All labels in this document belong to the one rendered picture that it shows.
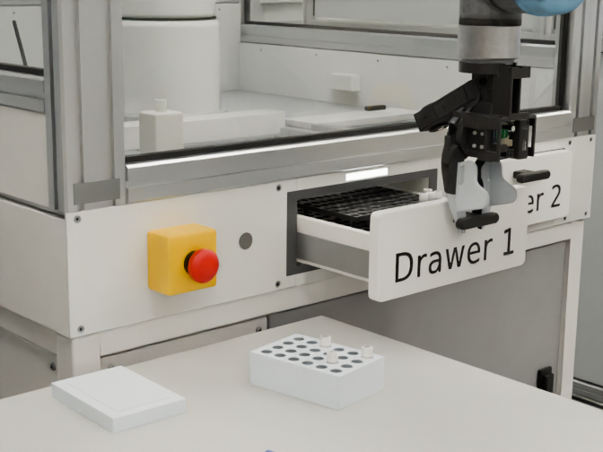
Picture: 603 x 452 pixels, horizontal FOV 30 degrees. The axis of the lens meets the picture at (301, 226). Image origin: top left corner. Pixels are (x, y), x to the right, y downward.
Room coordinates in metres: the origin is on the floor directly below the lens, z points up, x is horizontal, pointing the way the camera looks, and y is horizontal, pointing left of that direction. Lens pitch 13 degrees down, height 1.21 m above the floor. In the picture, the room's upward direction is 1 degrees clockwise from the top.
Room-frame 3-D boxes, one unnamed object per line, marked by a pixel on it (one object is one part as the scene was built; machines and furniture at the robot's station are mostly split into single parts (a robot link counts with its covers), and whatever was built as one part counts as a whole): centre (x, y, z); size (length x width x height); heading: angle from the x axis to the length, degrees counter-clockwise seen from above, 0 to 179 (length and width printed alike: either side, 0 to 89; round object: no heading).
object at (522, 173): (1.71, -0.35, 0.91); 0.07 x 0.04 x 0.01; 132
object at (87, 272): (1.90, 0.20, 0.87); 1.02 x 0.95 x 0.14; 132
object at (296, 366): (1.18, -0.02, 0.78); 0.12 x 0.08 x 0.04; 52
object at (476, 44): (1.38, -0.23, 1.12); 0.08 x 0.08 x 0.05
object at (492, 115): (1.37, -0.23, 1.04); 0.09 x 0.08 x 0.12; 42
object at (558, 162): (1.73, -0.33, 0.87); 0.29 x 0.02 x 0.11; 132
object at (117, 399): (1.11, 0.19, 0.77); 0.13 x 0.09 x 0.02; 40
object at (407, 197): (1.56, -0.06, 0.87); 0.22 x 0.18 x 0.06; 42
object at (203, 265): (1.26, 0.12, 0.88); 0.04 x 0.03 x 0.04; 132
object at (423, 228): (1.41, -0.19, 0.87); 0.29 x 0.02 x 0.11; 132
